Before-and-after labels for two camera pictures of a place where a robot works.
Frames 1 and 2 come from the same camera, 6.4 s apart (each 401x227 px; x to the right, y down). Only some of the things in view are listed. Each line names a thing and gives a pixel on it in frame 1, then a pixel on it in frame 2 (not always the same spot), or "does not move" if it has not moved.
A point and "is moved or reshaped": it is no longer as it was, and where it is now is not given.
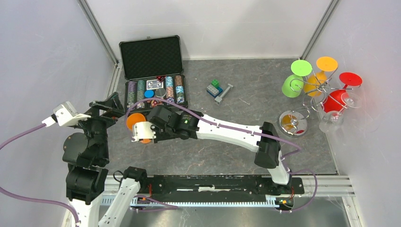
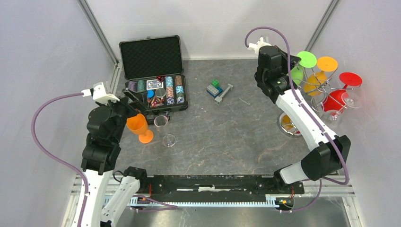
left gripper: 116,109 → 124,101
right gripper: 158,137 → 285,58
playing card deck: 153,84 does not move
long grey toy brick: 218,100 does not move
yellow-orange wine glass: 315,83 does not move
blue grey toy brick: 213,91 does not move
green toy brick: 215,83 does not move
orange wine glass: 135,117 does not move
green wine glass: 292,85 is moved or reshaped
